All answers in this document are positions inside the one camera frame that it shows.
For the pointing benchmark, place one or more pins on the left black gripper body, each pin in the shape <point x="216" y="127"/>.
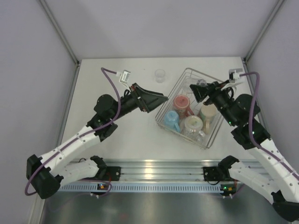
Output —
<point x="131" y="102"/>

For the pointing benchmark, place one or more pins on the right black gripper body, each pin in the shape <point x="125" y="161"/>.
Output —
<point x="219" y="98"/>

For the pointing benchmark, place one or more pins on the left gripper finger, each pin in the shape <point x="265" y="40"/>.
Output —
<point x="151" y="100"/>
<point x="137" y="89"/>

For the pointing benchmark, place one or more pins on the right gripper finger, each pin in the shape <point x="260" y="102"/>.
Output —
<point x="216" y="84"/>
<point x="200" y="91"/>

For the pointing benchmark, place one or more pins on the clear glass cup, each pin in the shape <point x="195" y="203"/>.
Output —
<point x="190" y="81"/>
<point x="160" y="75"/>

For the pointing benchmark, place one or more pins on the cream coral pattern mug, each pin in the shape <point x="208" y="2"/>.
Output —
<point x="207" y="114"/>

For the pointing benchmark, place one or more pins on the pink patterned mug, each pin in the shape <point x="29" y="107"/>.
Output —
<point x="181" y="104"/>

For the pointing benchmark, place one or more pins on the light blue mug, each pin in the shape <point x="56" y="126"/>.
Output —
<point x="171" y="121"/>

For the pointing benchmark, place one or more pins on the orange interior white mug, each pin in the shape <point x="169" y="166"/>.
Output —
<point x="192" y="128"/>

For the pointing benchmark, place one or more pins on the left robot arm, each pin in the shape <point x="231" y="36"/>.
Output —
<point x="50" y="171"/>

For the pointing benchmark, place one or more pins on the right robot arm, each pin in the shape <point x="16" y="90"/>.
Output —
<point x="281" y="189"/>

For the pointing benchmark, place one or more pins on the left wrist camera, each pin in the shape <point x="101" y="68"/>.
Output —
<point x="123" y="76"/>

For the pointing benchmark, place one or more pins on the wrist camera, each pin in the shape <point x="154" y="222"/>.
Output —
<point x="123" y="76"/>
<point x="235" y="76"/>

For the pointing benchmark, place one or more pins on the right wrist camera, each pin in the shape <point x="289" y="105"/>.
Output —
<point x="235" y="76"/>

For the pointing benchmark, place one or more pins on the wire dish rack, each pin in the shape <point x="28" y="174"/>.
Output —
<point x="195" y="107"/>

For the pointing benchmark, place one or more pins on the aluminium mounting rail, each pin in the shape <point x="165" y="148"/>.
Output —
<point x="161" y="170"/>

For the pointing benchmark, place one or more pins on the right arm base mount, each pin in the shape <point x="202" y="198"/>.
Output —
<point x="211" y="174"/>

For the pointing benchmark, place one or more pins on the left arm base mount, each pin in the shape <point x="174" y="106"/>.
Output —
<point x="112" y="172"/>

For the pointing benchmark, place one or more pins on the perforated cable duct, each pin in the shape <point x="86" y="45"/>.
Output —
<point x="143" y="187"/>

